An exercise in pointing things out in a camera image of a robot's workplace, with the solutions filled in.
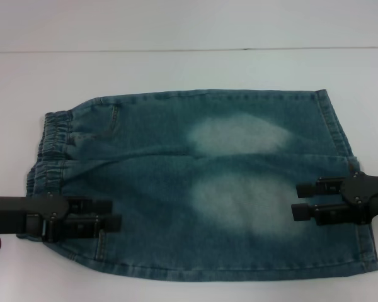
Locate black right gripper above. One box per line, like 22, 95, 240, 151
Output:
291, 172, 378, 226

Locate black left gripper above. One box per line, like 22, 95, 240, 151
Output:
0, 194, 123, 243

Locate blue denim shorts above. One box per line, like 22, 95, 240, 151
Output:
26, 89, 378, 274

